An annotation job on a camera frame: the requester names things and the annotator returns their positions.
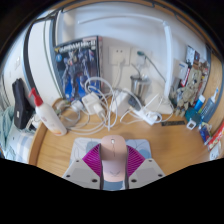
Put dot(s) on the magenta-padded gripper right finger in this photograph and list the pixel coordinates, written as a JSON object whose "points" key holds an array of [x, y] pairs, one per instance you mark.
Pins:
{"points": [[135, 161]]}

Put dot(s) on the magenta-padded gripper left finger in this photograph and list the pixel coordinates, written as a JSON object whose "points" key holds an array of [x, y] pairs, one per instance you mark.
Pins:
{"points": [[91, 160]]}

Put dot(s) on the pink computer mouse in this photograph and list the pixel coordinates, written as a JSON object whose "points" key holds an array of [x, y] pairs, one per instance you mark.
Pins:
{"points": [[114, 160]]}

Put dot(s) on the black ruler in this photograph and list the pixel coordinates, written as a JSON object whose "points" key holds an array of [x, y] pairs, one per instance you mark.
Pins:
{"points": [[173, 123]]}

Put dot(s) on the white red-capped pump bottle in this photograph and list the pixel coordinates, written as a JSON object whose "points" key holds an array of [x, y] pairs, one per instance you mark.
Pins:
{"points": [[50, 115]]}

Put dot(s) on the teal bowl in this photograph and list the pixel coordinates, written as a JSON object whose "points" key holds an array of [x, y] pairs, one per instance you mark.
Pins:
{"points": [[193, 115]]}

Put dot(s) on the blue tissue packet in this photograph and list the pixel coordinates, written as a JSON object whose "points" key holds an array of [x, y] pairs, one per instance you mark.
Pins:
{"points": [[204, 131]]}

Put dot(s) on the metal cup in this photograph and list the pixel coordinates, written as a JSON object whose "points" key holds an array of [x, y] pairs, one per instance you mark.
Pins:
{"points": [[140, 85]]}

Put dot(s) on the white printed mug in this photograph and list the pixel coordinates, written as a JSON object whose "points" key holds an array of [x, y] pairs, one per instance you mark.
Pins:
{"points": [[215, 151]]}

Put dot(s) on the blue checked bedding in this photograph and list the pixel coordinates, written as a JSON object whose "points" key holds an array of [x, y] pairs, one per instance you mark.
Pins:
{"points": [[13, 140]]}

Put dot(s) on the yellow red chip can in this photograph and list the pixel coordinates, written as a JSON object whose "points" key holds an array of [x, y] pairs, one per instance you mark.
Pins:
{"points": [[216, 135]]}

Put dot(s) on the brown brick tree figure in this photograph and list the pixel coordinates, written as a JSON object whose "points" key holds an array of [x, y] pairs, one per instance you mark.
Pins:
{"points": [[188, 90]]}

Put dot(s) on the black bag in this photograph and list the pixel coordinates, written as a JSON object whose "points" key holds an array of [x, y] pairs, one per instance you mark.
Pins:
{"points": [[20, 103]]}

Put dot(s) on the clear blue spray bottle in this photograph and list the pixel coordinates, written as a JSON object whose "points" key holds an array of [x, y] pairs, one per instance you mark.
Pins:
{"points": [[208, 106]]}

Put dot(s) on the blue robot model kit box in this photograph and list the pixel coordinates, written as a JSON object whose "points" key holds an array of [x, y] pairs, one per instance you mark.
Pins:
{"points": [[78, 66]]}

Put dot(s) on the white desk lamp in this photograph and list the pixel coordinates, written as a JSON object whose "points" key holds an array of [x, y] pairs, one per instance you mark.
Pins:
{"points": [[167, 60]]}

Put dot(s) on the tall wooden cabinet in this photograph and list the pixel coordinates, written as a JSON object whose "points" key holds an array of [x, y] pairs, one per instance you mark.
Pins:
{"points": [[215, 80]]}

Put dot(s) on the colourful printed poster box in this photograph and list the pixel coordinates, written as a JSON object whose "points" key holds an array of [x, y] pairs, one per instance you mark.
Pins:
{"points": [[196, 60]]}

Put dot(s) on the white wall panel blue label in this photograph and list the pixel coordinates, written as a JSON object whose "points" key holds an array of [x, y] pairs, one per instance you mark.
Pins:
{"points": [[180, 70]]}

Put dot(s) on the white wall socket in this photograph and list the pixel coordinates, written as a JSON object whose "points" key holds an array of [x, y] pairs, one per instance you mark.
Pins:
{"points": [[119, 55], [135, 58]]}

